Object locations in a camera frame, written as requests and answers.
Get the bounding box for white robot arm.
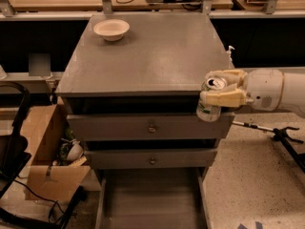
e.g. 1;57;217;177
199;69;305;117

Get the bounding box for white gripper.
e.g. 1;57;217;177
200;69;284;111

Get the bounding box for white bowl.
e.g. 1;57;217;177
93;19;130;41

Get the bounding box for black floor stand with rod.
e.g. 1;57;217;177
233;121;305;173

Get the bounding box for cardboard box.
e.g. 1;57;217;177
22;105;90;201

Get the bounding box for black chair frame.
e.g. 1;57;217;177
0;81;86;229

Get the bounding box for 7up soda can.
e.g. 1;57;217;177
196;76;227;122

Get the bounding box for white pump dispenser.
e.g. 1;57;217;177
226;45;235;62

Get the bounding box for top grey drawer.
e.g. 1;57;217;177
67;114;234;141

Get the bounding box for black floor cable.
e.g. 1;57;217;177
12;178;70;224

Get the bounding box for grey drawer cabinet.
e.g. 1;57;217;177
55;12;246;229

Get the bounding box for bottom open grey drawer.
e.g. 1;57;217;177
94;168;209;229

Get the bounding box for white cup in box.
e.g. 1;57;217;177
67;139;83;162

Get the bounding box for middle grey drawer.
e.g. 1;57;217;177
85;148;217;170

